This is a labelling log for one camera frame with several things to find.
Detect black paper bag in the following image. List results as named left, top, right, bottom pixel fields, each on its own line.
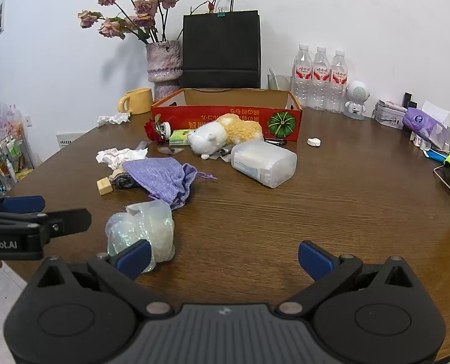
left=181, top=0, right=261, bottom=89

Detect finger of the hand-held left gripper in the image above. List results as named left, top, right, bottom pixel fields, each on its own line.
left=0, top=208, right=92, bottom=249
left=0, top=196, right=45, bottom=215

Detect red artificial rose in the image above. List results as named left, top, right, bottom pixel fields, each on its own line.
left=145, top=114, right=165, bottom=145

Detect clear water bottle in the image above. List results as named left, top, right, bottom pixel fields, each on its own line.
left=329, top=50, right=349, bottom=113
left=312, top=46, right=332, bottom=111
left=293, top=44, right=314, bottom=109

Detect white robot figure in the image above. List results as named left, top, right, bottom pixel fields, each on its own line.
left=343, top=80, right=370, bottom=121

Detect red cardboard box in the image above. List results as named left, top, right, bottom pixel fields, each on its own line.
left=151, top=88, right=303, bottom=143

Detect pink ceramic vase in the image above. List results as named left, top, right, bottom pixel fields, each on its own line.
left=145, top=40, right=182, bottom=102

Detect green tissue packet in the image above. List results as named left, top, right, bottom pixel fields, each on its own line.
left=169, top=129, right=191, bottom=146

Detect glass cup with spoon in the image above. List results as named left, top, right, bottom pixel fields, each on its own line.
left=268, top=68, right=294, bottom=92

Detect white wall panel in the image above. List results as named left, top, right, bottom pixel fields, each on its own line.
left=56, top=132, right=86, bottom=148

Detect translucent plastic container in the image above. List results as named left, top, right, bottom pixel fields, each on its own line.
left=230, top=140, right=298, bottom=189

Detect yellow mug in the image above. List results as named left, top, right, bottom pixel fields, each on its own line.
left=118, top=88, right=152, bottom=115

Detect purple drawstring pouch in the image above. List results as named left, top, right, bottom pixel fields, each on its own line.
left=122, top=157, right=218, bottom=211

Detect purple tissue pack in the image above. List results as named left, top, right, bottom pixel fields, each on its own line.
left=401, top=100, right=450, bottom=148

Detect dried pink roses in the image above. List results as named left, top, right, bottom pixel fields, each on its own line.
left=78, top=0, right=180, bottom=44

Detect white tissue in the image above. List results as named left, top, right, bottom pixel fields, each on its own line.
left=97, top=113, right=131, bottom=127
left=96, top=147, right=148, bottom=170

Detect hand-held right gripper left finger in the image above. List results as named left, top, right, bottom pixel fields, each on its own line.
left=31, top=240, right=172, bottom=319

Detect clear plastic bag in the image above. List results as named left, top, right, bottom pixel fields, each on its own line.
left=105, top=200, right=176, bottom=274

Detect black small object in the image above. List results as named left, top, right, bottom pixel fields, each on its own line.
left=111, top=169, right=138, bottom=190

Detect white printed tin box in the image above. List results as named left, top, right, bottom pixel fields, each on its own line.
left=373, top=102, right=408, bottom=130

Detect white orange plush hamster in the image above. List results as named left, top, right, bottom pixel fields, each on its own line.
left=187, top=114, right=265, bottom=160

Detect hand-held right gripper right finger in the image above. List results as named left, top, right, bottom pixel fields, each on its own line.
left=276, top=241, right=423, bottom=317

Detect storage rack with goods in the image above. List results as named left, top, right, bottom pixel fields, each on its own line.
left=0, top=99, right=36, bottom=198

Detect pink white small case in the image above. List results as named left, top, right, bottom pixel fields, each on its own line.
left=377, top=99, right=407, bottom=113

